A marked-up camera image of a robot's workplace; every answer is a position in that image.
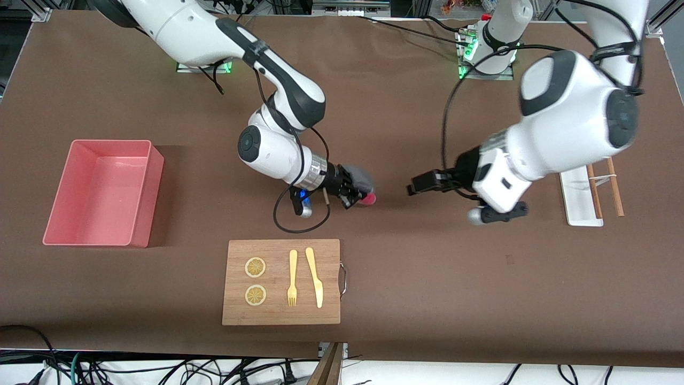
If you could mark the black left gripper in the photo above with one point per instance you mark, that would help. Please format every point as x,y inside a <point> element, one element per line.
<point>464,167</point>

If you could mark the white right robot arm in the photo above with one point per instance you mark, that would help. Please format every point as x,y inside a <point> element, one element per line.
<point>181,27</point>

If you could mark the black power plug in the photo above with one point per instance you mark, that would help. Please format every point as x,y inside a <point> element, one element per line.
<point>288,374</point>

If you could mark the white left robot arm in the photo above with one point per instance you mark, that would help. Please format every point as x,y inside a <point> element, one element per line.
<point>566,123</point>

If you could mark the wooden stick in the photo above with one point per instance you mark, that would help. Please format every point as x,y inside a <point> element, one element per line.
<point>597,206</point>
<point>617,200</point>

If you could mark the wooden cutting board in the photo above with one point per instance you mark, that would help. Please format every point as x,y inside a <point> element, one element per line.
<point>278,315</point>

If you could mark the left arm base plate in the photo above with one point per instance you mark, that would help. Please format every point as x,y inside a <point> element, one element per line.
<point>486,77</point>

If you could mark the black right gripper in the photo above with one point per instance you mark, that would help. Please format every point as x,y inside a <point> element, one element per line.
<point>335,181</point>

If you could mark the silver metal bracket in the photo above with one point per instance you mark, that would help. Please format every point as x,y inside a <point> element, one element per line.
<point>344,350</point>

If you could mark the yellow plastic fork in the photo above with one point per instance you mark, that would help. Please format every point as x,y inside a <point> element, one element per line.
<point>293,267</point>

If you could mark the silver metal box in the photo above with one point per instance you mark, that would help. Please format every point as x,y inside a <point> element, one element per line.
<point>350,6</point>

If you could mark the white rectangular tray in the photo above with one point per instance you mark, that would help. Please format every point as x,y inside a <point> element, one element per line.
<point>577,203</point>

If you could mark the wooden board under table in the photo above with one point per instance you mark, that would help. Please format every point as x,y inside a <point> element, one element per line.
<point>326,369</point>

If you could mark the yellow plastic knife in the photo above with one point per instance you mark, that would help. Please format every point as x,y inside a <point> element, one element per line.
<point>315,275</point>

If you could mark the white rubber band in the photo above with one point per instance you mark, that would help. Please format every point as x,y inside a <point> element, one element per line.
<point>603,181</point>

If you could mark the brown table cover sheet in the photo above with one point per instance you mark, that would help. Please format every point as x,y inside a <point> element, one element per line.
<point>401,278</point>

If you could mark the aluminium frame profile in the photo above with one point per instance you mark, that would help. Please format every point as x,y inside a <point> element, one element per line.
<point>656,27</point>
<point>41,12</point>

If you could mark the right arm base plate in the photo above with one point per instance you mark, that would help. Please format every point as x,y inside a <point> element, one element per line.
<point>187,68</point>

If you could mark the lemon slice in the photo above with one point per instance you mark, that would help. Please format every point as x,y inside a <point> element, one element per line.
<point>255,267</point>
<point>255,295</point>

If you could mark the pink plastic bin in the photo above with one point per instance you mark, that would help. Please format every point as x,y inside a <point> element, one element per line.
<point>96,198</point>

